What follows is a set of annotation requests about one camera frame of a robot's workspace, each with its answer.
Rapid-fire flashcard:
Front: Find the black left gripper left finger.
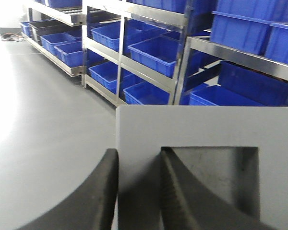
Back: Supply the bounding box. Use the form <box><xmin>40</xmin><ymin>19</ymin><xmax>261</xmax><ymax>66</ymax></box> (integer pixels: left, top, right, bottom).
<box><xmin>21</xmin><ymin>149</ymin><xmax>118</xmax><ymax>230</ymax></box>

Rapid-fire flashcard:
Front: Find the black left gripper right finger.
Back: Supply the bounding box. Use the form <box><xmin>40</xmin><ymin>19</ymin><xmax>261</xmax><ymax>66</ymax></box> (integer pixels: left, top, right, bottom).
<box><xmin>160</xmin><ymin>147</ymin><xmax>272</xmax><ymax>230</ymax></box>

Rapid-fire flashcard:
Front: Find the gray hollow square base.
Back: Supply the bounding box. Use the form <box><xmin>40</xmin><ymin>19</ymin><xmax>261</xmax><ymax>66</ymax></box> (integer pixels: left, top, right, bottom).
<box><xmin>116</xmin><ymin>105</ymin><xmax>288</xmax><ymax>230</ymax></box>

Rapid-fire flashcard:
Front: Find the blue bin on shelf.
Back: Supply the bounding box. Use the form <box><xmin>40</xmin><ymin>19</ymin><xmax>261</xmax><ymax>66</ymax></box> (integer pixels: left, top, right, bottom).
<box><xmin>91</xmin><ymin>20</ymin><xmax>160</xmax><ymax>54</ymax></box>
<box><xmin>128</xmin><ymin>36</ymin><xmax>179</xmax><ymax>78</ymax></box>
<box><xmin>54</xmin><ymin>41</ymin><xmax>83</xmax><ymax>68</ymax></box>
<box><xmin>123</xmin><ymin>81</ymin><xmax>169</xmax><ymax>105</ymax></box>
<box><xmin>210</xmin><ymin>0</ymin><xmax>288</xmax><ymax>55</ymax></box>
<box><xmin>88</xmin><ymin>61</ymin><xmax>132</xmax><ymax>94</ymax></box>

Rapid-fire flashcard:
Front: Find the black bin on shelf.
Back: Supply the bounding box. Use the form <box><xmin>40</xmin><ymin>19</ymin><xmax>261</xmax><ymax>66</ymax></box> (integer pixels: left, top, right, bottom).
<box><xmin>28</xmin><ymin>20</ymin><xmax>82</xmax><ymax>45</ymax></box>

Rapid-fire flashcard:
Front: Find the steel shelving rack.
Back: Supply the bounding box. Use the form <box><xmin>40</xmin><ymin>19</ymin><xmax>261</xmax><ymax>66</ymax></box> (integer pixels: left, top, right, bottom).
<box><xmin>28</xmin><ymin>0</ymin><xmax>288</xmax><ymax>106</ymax></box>

